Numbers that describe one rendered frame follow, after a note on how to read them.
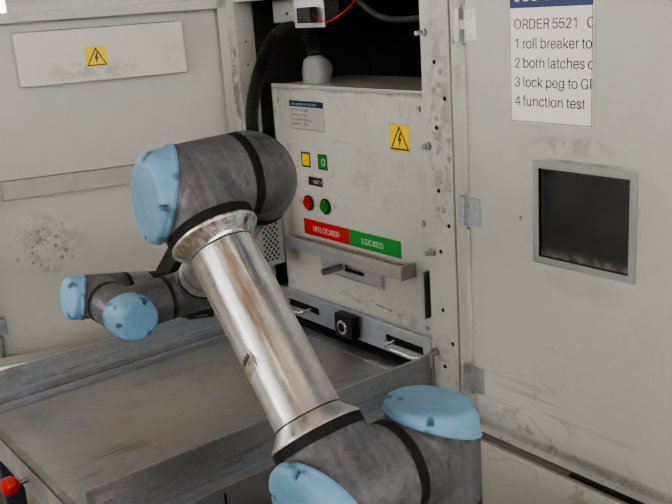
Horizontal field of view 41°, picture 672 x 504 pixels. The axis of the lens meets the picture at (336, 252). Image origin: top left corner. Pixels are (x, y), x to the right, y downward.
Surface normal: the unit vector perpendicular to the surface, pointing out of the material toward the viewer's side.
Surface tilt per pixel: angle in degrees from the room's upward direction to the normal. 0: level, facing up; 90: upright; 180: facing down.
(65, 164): 90
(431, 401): 6
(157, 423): 0
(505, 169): 90
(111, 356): 90
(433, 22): 90
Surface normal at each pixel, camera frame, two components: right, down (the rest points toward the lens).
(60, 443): -0.07, -0.96
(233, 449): 0.62, 0.18
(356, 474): 0.35, -0.51
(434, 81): -0.78, 0.22
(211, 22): 0.38, 0.23
